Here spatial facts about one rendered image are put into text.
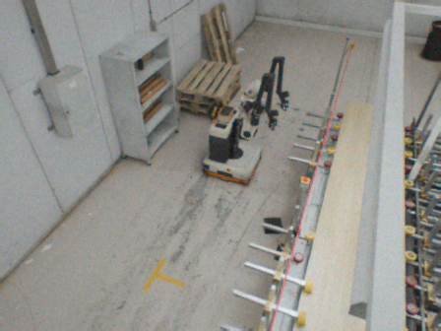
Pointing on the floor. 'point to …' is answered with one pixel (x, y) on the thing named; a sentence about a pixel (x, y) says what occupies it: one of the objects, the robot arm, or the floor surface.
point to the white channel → (392, 186)
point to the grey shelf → (118, 89)
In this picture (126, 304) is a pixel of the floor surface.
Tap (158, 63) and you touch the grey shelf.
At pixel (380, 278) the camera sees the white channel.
